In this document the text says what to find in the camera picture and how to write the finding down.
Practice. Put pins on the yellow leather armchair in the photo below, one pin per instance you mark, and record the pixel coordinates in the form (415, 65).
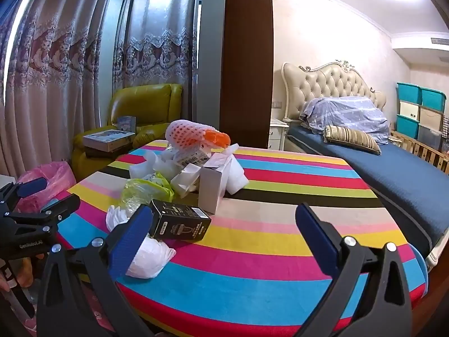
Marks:
(151, 101)

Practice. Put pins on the bed with blue sheet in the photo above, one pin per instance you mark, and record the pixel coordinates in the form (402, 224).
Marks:
(403, 182)

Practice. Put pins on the colourful printed flat box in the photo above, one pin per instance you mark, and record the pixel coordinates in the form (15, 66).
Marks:
(108, 138)

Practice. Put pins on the stack of storage boxes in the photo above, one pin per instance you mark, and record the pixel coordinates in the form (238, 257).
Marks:
(421, 112)

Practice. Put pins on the pink floor mat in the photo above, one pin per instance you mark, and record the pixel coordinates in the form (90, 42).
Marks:
(101, 309)

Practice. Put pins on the pink trash bag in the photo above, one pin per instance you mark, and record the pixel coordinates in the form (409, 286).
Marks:
(52, 179)

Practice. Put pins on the white foam block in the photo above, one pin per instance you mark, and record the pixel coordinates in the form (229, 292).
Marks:
(236, 172)

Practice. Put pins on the cream tufted headboard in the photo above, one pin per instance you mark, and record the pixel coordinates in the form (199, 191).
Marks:
(329, 80)

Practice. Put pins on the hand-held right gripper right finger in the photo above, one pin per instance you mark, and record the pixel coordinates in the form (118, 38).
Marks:
(315, 238)

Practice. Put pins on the white foam fruit net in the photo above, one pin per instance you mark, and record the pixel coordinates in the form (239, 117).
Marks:
(184, 133)

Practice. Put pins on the white tissue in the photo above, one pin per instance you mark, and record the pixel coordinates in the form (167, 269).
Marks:
(154, 256)
(115, 217)

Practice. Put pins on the white side table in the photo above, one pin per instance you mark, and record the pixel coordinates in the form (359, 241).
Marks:
(7, 179)

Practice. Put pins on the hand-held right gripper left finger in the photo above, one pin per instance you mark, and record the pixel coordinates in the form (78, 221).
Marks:
(130, 240)

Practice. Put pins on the brown wooden door frame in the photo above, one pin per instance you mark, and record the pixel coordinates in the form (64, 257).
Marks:
(245, 59)

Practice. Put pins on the black printed carton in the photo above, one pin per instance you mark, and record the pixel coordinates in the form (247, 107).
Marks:
(182, 221)

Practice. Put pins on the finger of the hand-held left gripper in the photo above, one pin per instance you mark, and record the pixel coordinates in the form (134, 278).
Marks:
(65, 205)
(31, 186)

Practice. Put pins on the white nightstand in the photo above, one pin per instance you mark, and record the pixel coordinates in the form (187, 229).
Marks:
(279, 135)

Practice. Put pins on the striped gold pillow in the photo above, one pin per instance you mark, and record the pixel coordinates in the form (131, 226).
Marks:
(350, 138)

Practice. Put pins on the blue grey folded duvet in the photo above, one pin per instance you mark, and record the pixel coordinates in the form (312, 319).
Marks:
(347, 116)

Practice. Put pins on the green plastic bag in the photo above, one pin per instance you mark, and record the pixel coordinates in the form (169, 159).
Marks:
(147, 189)

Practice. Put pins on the orange foam fruit net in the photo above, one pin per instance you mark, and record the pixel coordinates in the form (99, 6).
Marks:
(217, 138)

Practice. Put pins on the white crumpled plastic wrap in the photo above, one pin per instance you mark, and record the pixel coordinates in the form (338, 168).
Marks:
(151, 165)

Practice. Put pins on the wooden bed rail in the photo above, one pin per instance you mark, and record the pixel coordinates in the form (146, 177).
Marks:
(424, 154)

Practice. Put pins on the beige printed carton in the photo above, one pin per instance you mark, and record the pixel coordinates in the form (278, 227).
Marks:
(191, 156)

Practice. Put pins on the tall white carton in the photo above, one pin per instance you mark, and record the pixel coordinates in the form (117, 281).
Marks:
(210, 189)

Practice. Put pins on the person's left hand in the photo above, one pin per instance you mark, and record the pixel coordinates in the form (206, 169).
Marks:
(4, 283)

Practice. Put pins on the white folded cardboard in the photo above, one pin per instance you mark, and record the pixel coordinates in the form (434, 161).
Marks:
(184, 182)

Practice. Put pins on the pink embroidered curtain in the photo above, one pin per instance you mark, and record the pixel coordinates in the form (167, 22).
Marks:
(158, 42)
(52, 77)

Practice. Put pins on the small blue printed box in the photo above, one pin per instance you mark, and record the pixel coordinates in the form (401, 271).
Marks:
(127, 123)

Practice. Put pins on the dark flat box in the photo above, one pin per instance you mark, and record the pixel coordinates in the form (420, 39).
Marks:
(101, 153)

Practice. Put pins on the ceiling air vent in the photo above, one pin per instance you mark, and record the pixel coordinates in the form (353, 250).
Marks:
(440, 41)

